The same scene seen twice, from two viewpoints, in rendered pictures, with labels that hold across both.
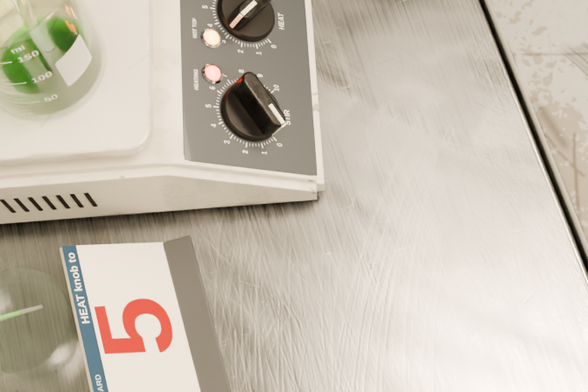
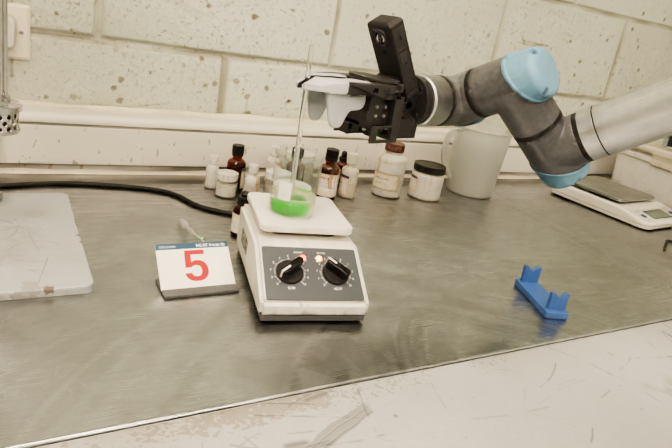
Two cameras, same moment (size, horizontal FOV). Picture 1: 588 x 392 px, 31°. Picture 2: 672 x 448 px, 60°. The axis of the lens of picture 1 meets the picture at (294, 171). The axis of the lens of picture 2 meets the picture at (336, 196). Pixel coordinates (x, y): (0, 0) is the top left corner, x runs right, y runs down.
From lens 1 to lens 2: 0.58 m
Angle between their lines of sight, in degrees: 65
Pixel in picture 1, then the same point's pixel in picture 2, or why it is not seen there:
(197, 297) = (210, 290)
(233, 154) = (268, 264)
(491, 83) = (336, 376)
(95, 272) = (217, 252)
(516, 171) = (286, 382)
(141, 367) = (178, 264)
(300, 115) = (294, 294)
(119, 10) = (316, 223)
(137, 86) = (286, 224)
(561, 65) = (355, 401)
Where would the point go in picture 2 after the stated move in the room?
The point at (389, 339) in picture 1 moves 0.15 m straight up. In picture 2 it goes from (191, 339) to (206, 202)
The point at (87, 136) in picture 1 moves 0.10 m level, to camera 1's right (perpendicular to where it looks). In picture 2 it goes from (263, 216) to (288, 250)
